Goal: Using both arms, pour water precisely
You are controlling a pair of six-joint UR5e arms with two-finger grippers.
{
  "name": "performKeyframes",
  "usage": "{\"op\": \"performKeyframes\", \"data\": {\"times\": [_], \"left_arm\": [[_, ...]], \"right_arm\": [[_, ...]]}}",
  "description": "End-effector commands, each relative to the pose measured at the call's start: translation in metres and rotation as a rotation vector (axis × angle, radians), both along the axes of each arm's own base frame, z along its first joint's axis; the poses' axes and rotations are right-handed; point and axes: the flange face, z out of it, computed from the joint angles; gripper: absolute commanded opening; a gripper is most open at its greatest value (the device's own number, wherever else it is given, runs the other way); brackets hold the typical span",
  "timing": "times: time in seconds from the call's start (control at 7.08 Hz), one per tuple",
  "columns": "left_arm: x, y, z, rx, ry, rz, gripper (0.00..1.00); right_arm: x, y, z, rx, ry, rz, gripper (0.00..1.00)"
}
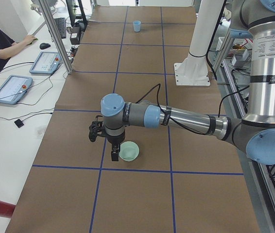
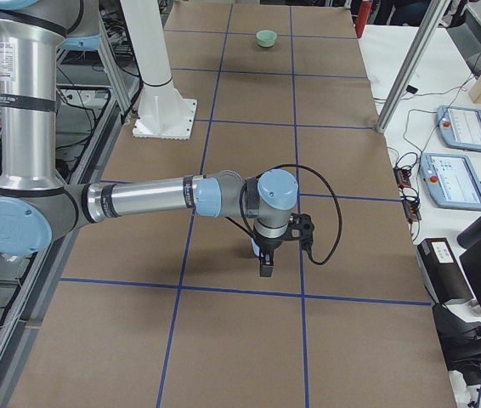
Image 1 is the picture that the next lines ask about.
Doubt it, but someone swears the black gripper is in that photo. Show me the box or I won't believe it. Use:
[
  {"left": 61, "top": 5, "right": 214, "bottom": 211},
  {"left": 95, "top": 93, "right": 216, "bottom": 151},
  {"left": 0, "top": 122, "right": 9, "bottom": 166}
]
[{"left": 107, "top": 133, "right": 125, "bottom": 162}]

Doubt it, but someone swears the green ceramic bowl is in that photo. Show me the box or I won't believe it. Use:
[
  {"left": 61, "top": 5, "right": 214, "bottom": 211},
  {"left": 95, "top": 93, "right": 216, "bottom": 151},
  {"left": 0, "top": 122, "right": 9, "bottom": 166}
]
[{"left": 119, "top": 141, "right": 139, "bottom": 162}]

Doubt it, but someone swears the light blue plastic cup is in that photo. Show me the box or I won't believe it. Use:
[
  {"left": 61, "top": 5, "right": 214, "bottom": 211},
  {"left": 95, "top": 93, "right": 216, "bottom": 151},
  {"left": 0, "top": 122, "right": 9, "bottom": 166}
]
[{"left": 133, "top": 20, "right": 141, "bottom": 32}]

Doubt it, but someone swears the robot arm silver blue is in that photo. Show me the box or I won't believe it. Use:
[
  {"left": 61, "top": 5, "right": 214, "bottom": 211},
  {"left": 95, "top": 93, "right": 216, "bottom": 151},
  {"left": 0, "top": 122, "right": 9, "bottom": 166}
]
[{"left": 89, "top": 0, "right": 275, "bottom": 165}]

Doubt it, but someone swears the small black square device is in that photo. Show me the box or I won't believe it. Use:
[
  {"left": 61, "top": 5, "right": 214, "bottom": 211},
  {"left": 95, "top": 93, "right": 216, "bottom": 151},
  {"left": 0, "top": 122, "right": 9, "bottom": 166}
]
[{"left": 14, "top": 119, "right": 24, "bottom": 128}]

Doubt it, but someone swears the far teach pendant tablet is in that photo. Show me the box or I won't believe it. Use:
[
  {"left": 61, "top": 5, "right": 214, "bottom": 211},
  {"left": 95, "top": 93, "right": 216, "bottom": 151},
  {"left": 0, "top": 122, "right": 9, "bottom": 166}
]
[{"left": 29, "top": 51, "right": 61, "bottom": 75}]

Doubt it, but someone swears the teach pendant tablet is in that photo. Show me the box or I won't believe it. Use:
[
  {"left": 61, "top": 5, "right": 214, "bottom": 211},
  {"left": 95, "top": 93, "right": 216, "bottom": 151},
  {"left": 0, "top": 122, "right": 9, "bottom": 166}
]
[
  {"left": 29, "top": 51, "right": 61, "bottom": 75},
  {"left": 0, "top": 75, "right": 33, "bottom": 105}
]

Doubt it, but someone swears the black power adapter box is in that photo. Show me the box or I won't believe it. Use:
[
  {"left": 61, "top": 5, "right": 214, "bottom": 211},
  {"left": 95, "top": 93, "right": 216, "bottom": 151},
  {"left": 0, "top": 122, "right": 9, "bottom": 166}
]
[{"left": 70, "top": 27, "right": 81, "bottom": 45}]

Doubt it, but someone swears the near teach pendant tablet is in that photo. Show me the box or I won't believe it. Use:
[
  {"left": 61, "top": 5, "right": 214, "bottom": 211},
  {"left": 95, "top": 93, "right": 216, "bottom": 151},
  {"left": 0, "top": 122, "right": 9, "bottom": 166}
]
[{"left": 0, "top": 75, "right": 33, "bottom": 105}]

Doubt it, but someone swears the black computer mouse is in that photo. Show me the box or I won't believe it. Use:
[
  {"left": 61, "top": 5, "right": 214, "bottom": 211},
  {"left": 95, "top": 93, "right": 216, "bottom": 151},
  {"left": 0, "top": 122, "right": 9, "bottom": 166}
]
[{"left": 39, "top": 43, "right": 51, "bottom": 50}]

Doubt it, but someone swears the black keyboard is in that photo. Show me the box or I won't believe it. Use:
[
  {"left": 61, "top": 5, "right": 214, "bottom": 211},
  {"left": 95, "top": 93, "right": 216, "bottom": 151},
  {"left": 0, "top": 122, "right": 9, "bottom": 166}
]
[{"left": 54, "top": 17, "right": 66, "bottom": 39}]

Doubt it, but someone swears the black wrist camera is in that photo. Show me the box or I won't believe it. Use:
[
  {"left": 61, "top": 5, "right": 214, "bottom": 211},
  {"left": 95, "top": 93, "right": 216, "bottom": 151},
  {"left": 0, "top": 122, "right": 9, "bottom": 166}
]
[{"left": 88, "top": 115, "right": 105, "bottom": 142}]

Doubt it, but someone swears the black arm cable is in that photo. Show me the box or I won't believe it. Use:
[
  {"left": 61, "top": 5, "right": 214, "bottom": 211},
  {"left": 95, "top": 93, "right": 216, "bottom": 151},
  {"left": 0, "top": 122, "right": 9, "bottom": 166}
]
[{"left": 136, "top": 83, "right": 250, "bottom": 135}]

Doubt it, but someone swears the white camera stand pillar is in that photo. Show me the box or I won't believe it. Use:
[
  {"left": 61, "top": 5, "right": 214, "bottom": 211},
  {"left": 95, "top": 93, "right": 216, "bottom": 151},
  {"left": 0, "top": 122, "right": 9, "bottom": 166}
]
[{"left": 174, "top": 0, "right": 225, "bottom": 86}]

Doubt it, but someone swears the aluminium frame post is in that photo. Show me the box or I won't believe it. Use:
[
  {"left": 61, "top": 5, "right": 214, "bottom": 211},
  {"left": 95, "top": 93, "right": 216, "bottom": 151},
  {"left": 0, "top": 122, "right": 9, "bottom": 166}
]
[{"left": 38, "top": 0, "right": 72, "bottom": 74}]

